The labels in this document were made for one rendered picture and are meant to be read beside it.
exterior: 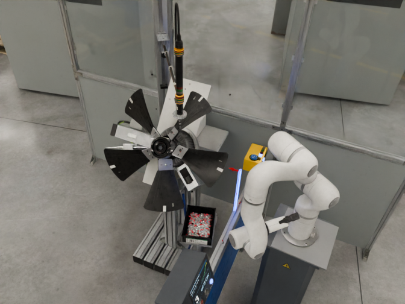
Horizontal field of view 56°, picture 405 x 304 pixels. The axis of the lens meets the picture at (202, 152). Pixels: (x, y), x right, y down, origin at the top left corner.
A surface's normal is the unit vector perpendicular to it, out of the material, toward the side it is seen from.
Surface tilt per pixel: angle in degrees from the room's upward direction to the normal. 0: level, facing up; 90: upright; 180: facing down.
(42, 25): 90
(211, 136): 0
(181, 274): 15
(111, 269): 0
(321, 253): 0
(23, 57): 90
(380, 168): 90
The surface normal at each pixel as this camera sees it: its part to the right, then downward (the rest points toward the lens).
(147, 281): 0.03, -0.74
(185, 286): -0.21, -0.79
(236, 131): -0.40, 0.61
